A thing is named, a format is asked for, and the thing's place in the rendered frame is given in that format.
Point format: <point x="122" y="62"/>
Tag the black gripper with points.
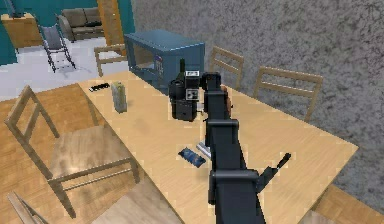
<point x="182" y="110"/>

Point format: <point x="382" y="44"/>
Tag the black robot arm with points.
<point x="226" y="150"/>

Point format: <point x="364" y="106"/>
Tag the blue chocolate bar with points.
<point x="191" y="157"/>

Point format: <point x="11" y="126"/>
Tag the black kitchen utensil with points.
<point x="283" y="161"/>

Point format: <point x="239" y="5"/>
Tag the light wooden dining table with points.
<point x="150" y="133"/>

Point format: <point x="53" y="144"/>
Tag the dark green bottle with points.
<point x="182" y="68"/>

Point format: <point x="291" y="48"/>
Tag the silver flat packet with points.
<point x="202" y="148"/>

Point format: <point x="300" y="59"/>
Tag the brown round object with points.
<point x="229" y="100"/>

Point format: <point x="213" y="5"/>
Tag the blue open cabinet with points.
<point x="166" y="41"/>

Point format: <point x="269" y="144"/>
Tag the light wooden chair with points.
<point x="140" y="210"/>
<point x="108" y="49"/>
<point x="86" y="150"/>
<point x="288" y="74"/>
<point x="228" y="55"/>

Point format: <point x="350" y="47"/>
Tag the black remote control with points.
<point x="99" y="87"/>

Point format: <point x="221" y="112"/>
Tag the orange wooden door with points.
<point x="110" y="23"/>

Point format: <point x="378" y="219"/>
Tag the grey brown sofa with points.
<point x="76" y="16"/>

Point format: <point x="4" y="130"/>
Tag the orange wooden cupboard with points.
<point x="21" y="31"/>

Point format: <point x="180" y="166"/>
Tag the grey chair with black frame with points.
<point x="53" y="38"/>

